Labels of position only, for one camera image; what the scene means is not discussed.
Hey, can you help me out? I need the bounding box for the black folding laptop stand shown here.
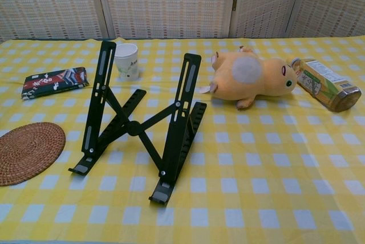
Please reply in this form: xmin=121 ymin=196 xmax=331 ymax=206
xmin=67 ymin=40 xmax=208 ymax=208

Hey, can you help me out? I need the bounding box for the white paper cup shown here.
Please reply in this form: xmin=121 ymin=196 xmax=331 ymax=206
xmin=113 ymin=43 xmax=140 ymax=80

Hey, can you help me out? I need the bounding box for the yellow plush toy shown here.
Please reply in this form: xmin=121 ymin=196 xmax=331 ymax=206
xmin=199 ymin=45 xmax=298 ymax=111

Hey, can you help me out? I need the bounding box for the woven folding screen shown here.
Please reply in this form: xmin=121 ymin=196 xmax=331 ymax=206
xmin=0 ymin=0 xmax=365 ymax=41

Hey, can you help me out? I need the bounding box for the black red snack packet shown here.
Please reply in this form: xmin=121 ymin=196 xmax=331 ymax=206
xmin=22 ymin=66 xmax=90 ymax=101

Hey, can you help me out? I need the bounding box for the green label tea bottle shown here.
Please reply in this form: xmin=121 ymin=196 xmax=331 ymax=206
xmin=286 ymin=57 xmax=362 ymax=113

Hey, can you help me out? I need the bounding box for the round woven rattan coaster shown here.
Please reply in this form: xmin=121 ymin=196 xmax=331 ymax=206
xmin=0 ymin=121 xmax=67 ymax=187

